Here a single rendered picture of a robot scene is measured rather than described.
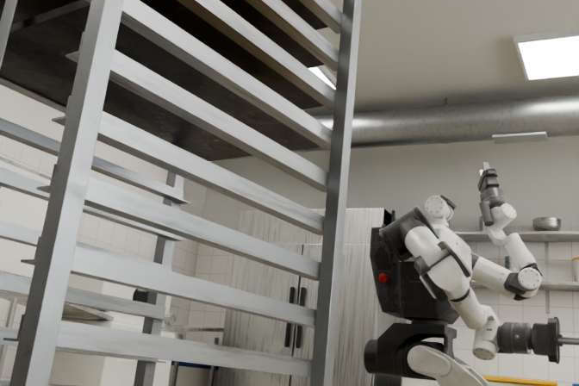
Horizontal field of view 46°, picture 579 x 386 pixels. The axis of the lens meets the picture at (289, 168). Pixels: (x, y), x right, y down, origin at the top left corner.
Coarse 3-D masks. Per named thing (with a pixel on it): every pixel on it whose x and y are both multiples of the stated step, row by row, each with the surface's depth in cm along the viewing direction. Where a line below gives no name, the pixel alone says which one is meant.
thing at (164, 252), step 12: (168, 180) 160; (180, 180) 160; (168, 204) 158; (168, 240) 155; (156, 252) 155; (168, 252) 155; (168, 264) 155; (156, 300) 151; (144, 324) 150; (156, 324) 150; (144, 372) 146; (144, 384) 145
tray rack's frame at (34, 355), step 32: (96, 0) 88; (0, 32) 102; (96, 32) 86; (0, 64) 99; (96, 64) 85; (96, 96) 84; (64, 128) 83; (96, 128) 84; (64, 160) 81; (64, 192) 79; (64, 224) 79; (64, 256) 78; (32, 288) 77; (64, 288) 78; (32, 320) 76; (32, 352) 74; (32, 384) 74
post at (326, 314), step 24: (360, 0) 146; (336, 96) 139; (336, 120) 137; (336, 144) 136; (336, 168) 134; (336, 192) 132; (336, 216) 130; (336, 240) 129; (336, 264) 128; (336, 288) 127; (336, 312) 127; (312, 360) 124; (312, 384) 122
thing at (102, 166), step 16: (0, 128) 120; (16, 128) 125; (32, 144) 126; (48, 144) 131; (96, 160) 140; (112, 176) 142; (128, 176) 147; (144, 176) 150; (160, 192) 151; (176, 192) 158
